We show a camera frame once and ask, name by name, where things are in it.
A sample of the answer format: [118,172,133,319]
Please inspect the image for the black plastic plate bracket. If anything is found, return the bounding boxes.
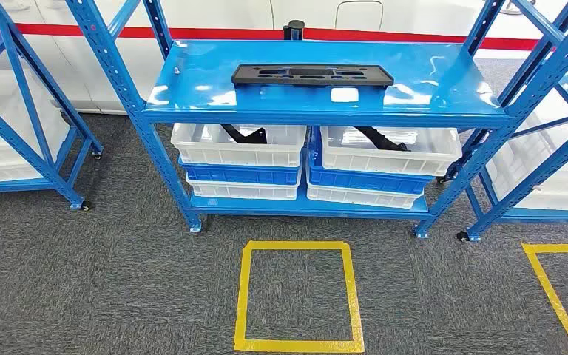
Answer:
[231,64,395,89]

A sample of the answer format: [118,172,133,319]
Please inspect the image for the black part in crate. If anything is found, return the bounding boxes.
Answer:
[220,124,268,146]
[354,126,410,152]

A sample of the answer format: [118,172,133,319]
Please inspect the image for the blue metal shelf rack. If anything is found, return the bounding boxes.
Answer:
[66,0,568,240]
[458,0,568,243]
[0,0,104,212]

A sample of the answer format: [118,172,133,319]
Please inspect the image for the yellow tape floor square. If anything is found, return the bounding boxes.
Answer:
[521,242,568,355]
[233,240,366,354]

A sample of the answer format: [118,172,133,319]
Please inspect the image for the white car with red stripe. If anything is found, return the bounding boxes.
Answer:
[0,0,568,116]

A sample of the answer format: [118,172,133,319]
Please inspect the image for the black stanchion post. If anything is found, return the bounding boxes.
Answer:
[283,20,305,41]

